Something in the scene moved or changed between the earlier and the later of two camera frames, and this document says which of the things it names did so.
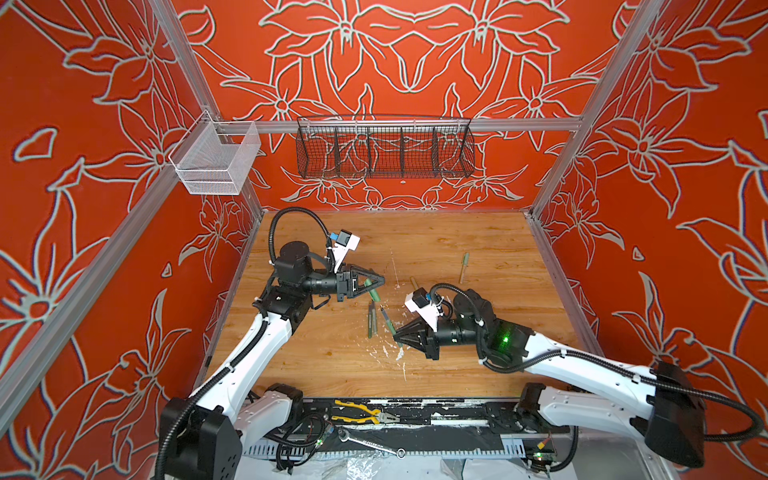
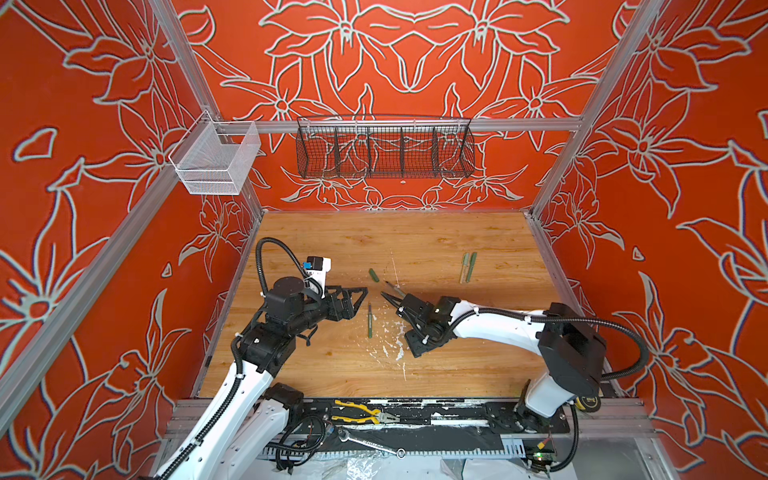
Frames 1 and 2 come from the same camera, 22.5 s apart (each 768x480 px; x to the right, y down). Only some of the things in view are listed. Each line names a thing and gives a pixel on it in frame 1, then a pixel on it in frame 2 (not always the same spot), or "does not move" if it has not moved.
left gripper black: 346,283 -> 347,312
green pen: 389,324 -> 471,266
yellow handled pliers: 377,418 does not move
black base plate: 374,417 does not move
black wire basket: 384,147 does not move
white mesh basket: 212,157 does not move
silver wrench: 344,436 does not move
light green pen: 374,317 -> 394,288
